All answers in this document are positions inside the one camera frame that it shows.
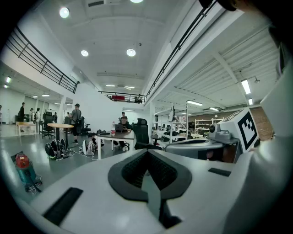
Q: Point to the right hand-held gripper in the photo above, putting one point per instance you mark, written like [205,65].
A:
[231,128]

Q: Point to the black backpack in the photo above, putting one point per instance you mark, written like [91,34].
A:
[59,148]

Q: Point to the black laptop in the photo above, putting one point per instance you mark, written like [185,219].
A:
[119,128]

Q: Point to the black balcony railing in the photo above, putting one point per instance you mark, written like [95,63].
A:
[123,93]
[43,64]

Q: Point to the clear bottle with red label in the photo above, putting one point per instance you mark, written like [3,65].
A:
[113,130]

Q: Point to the white grey backpack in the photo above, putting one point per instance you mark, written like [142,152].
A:
[91,148]

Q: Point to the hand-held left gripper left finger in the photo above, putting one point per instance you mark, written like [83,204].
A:
[96,205]

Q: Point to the dark table with white legs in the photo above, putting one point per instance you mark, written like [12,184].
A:
[119,136]

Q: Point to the round wooden table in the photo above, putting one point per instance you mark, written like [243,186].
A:
[60,125]

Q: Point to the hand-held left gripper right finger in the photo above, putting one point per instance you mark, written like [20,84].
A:
[201,194]

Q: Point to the black office chair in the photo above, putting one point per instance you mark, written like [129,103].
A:
[142,132]
[48,123]
[85,128]

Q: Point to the long tube ceiling light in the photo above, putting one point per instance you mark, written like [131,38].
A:
[194,103]
[246,86]

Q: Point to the red sofa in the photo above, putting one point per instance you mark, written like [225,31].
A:
[118,98]

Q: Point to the red-topped canister vacuum cleaner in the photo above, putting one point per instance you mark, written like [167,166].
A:
[25,169]

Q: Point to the white storage shelf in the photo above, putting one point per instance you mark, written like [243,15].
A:
[206,121]

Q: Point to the round ceiling light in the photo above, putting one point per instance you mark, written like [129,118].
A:
[64,12]
[131,52]
[84,53]

